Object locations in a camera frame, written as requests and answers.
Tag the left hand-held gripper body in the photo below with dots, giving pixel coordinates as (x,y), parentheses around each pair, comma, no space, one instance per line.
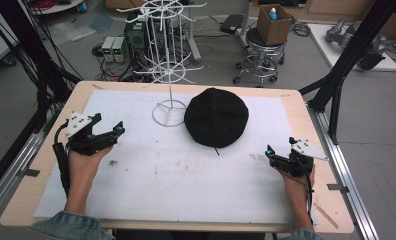
(86,141)

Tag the person's left hand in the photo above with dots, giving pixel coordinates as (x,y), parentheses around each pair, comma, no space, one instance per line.
(86,165)

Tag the white desk leg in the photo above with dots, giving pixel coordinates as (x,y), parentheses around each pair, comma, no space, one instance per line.
(192,36)

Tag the aluminium rail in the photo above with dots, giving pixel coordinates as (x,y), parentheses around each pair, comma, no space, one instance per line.
(349,173)
(9,173)

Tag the clear plastic sheet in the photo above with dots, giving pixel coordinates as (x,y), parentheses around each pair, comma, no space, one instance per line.
(71,31)

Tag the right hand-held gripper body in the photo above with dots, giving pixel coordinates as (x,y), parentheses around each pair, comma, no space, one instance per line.
(299,160)

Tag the cardboard box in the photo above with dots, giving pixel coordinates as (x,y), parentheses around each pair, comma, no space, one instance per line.
(272,30)

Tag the black computer tower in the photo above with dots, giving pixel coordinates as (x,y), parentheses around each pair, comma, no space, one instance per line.
(134,33)

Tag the grey tape strip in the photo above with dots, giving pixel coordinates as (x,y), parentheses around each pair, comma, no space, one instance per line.
(31,172)
(337,187)

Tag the white foam mat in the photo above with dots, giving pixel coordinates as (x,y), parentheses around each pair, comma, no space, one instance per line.
(172,180)

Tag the white floor platform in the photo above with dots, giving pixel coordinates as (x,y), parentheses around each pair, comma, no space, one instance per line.
(326,46)

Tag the chrome rolling stool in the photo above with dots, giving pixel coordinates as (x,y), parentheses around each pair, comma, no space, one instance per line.
(261,60)

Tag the left denim sleeve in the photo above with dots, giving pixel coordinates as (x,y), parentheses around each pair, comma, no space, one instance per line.
(69,226)

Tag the blue spray bottle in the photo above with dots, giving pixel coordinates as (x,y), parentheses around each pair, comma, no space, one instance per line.
(272,14)

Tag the black power adapter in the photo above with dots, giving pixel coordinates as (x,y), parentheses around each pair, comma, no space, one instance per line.
(232,23)

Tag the black metal frame stand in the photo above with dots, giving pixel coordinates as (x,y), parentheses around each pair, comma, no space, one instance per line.
(347,63)

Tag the black beret hat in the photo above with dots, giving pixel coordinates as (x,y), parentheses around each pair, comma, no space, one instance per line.
(216,116)

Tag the right denim sleeve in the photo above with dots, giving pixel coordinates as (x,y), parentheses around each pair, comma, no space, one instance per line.
(302,235)

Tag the person's right hand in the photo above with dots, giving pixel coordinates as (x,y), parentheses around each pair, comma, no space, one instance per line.
(297,186)

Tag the grey bench power supply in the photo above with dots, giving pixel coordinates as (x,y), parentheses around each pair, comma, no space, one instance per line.
(108,48)
(119,49)

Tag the denim sleeve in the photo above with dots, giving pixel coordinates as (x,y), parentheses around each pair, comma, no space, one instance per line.
(302,235)
(69,226)

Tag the round white table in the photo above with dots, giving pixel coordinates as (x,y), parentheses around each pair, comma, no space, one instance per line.
(57,6)

